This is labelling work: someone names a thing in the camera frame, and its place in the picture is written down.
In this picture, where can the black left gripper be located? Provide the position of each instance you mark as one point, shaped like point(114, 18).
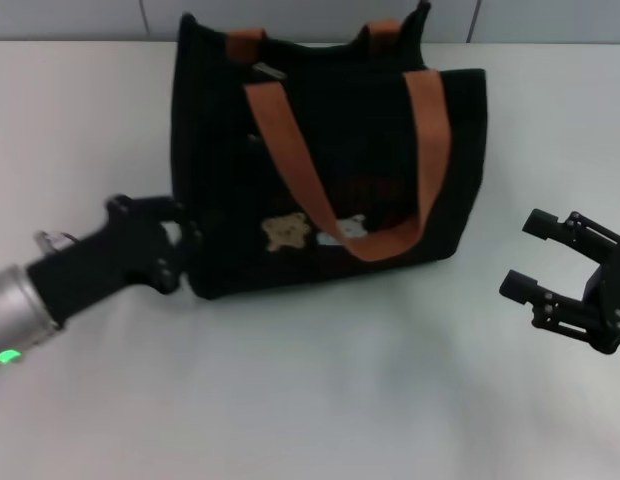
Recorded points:
point(110, 255)

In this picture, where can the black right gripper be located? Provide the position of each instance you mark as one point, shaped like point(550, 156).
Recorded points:
point(617, 295)

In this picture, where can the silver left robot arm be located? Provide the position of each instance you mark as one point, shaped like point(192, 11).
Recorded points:
point(17, 310)

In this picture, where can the silver zipper pull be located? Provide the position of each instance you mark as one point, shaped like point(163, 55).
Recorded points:
point(270, 71)

